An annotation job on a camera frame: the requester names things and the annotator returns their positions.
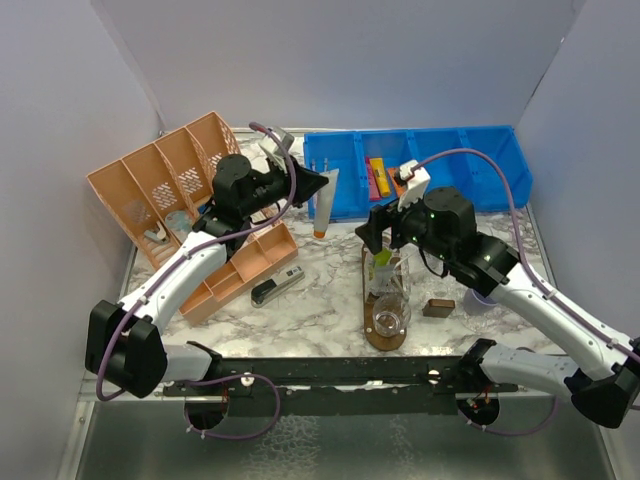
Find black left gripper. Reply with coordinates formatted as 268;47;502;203
240;152;329;218

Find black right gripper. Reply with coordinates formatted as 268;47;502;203
356;185;454;263

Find white tube orange cap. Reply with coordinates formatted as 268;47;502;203
313;169;340;238

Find lime green toothpaste tube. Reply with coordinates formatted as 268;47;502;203
373;249;393;268

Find white tube black cap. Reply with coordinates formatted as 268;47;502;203
368;264;394;296

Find white toothbrush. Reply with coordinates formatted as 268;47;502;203
393;257;408;271

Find lilac plastic cup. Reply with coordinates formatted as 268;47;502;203
462;288;497;316

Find clear cup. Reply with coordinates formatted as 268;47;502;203
417;256;466;302
372;293;411;337

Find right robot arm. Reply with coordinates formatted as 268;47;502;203
356;187;639;429

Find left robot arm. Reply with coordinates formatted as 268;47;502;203
85;154;328;398

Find magenta toothpaste box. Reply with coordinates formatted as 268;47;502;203
365;157;381;202

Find orange toothpaste tube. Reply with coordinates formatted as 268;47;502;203
386;167;406;198

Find yellow toothpaste tube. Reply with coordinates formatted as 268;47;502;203
370;157;391;198

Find clear front cup on tray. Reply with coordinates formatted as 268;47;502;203
372;293;411;337

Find brown wooden tray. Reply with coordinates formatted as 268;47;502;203
361;245;406;352

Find blue bin with toothbrushes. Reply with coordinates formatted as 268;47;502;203
303;132;358;221

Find clear textured glass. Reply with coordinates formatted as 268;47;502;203
363;249;410;302

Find blue bin with toothpastes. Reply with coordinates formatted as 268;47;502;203
354;130;413;219

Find black silver stapler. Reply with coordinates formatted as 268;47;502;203
250;266;305;308

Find blue bin with jar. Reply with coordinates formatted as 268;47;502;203
461;126;533;212

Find light blue razor package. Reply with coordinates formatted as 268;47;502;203
165;210;192;238

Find peach desk organizer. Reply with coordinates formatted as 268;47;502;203
88;112;298;325

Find small white clip tool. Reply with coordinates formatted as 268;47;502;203
144;221;169;245

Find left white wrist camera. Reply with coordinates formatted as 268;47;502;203
259;127;294;171

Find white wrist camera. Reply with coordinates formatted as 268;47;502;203
259;127;294;171
397;159;431;211

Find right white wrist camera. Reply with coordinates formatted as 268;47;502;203
397;159;431;211

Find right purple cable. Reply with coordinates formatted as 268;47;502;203
399;148;640;439

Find purple cable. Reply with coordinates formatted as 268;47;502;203
399;148;640;439
94;120;296;441

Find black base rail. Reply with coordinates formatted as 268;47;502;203
163;356;515;416

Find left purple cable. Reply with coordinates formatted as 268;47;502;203
94;120;296;441

